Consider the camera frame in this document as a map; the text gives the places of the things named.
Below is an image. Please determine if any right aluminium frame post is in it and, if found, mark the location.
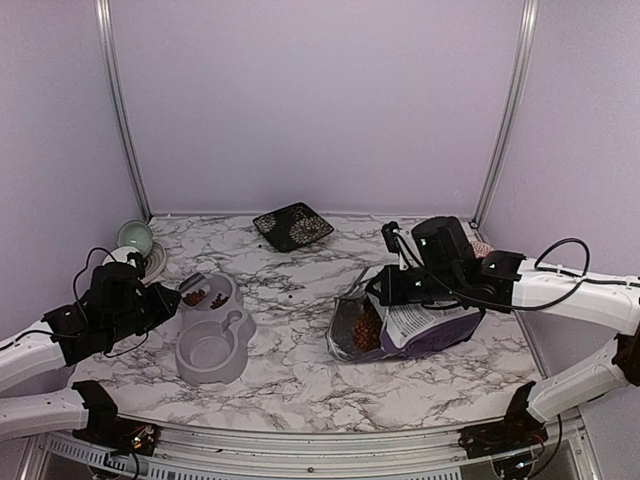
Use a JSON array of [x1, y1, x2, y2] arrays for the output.
[[472, 0, 540, 229]]

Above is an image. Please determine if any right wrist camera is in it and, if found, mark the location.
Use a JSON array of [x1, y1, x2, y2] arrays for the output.
[[381, 221, 410, 270]]

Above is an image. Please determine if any aluminium frame post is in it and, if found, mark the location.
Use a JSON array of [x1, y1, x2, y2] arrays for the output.
[[472, 0, 540, 229], [95, 0, 153, 222]]

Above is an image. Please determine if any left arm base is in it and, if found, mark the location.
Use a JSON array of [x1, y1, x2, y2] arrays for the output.
[[72, 419, 160, 456]]

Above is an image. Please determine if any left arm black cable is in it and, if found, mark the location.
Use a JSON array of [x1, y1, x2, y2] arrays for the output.
[[0, 245, 151, 359]]

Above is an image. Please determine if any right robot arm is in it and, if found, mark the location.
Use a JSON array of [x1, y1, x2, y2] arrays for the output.
[[367, 216, 639, 448]]

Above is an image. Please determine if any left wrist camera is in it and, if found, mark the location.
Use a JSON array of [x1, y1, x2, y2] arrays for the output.
[[126, 251, 146, 280]]

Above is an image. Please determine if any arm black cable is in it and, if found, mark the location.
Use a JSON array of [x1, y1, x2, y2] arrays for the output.
[[399, 237, 640, 314], [0, 245, 151, 359]]

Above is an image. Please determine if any left aluminium frame post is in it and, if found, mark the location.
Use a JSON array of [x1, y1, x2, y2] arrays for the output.
[[95, 0, 153, 222]]

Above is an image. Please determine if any brown pet food kibble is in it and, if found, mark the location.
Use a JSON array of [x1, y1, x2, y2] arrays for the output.
[[183, 289, 382, 352]]

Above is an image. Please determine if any red and white bowl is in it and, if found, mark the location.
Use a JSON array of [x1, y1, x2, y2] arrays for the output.
[[102, 246, 138, 265]]

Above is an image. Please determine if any grey double pet bowl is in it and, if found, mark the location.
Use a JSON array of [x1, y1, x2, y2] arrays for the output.
[[175, 273, 256, 387]]

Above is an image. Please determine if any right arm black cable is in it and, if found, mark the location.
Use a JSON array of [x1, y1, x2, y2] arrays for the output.
[[399, 237, 640, 314]]

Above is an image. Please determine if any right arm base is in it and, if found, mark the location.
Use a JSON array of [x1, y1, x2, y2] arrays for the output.
[[458, 422, 549, 459]]

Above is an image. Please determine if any black floral square plate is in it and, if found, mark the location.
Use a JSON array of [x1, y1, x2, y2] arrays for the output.
[[252, 202, 334, 253]]

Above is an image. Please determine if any grey round plate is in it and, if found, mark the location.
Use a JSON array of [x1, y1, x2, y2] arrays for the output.
[[142, 242, 167, 285]]

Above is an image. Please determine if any pale green ceramic bowl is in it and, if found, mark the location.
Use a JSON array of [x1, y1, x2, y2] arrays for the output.
[[116, 220, 154, 257]]

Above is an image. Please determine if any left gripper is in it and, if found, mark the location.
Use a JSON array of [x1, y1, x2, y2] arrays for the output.
[[105, 281, 181, 345]]

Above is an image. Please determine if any metal food scoop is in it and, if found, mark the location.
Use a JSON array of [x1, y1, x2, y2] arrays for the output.
[[178, 272, 210, 307]]

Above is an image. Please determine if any purple pet food bag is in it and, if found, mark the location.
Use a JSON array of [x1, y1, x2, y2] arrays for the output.
[[326, 268, 486, 363]]

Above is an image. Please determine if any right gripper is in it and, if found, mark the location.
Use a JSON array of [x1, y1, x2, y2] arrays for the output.
[[368, 263, 463, 305]]

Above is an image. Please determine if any red patterned small bowl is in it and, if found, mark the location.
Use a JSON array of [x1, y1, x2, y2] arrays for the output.
[[471, 241, 494, 258]]

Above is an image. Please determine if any front aluminium rail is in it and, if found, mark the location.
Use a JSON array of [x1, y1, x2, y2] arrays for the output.
[[17, 412, 601, 479]]

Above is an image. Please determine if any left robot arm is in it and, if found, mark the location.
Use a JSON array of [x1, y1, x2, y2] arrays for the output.
[[1, 262, 181, 445]]

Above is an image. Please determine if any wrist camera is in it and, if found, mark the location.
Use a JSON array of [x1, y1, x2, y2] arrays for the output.
[[381, 221, 410, 270], [126, 251, 146, 280]]

